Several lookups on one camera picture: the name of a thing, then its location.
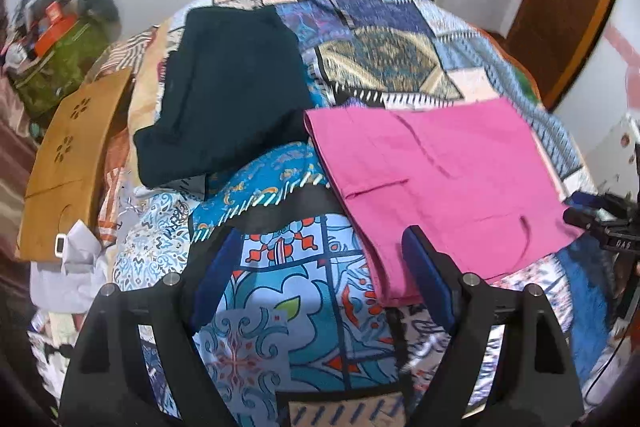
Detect blue patchwork bedspread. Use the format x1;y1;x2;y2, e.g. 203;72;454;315
112;0;593;426

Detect white cloth pile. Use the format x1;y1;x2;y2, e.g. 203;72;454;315
29;220;107;314

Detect dark navy folded garment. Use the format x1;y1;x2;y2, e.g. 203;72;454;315
134;6;313;187

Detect beige orange blanket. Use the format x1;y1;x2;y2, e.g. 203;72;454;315
94;22;169;247

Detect striped brown curtain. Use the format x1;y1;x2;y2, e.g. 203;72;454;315
0;76;37;261

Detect pink pants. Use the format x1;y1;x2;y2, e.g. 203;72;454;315
305;98;579;307

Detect orange box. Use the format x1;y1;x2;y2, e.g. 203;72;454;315
35;1;78;57

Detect green patterned bag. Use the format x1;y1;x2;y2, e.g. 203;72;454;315
8;20;108;120

